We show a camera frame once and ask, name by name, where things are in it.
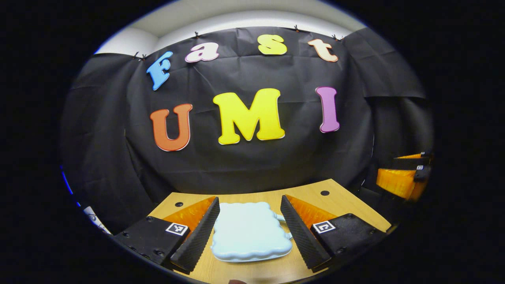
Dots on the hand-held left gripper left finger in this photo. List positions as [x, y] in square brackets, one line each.
[197, 238]

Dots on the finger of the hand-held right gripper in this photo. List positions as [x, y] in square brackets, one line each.
[394, 182]
[410, 162]

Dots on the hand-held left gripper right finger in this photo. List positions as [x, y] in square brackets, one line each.
[303, 238]

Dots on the light blue suitcase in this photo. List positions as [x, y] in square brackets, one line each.
[250, 232]

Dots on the black backdrop cloth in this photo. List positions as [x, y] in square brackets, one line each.
[252, 165]

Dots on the white patterned sheet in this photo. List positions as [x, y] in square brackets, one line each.
[96, 221]

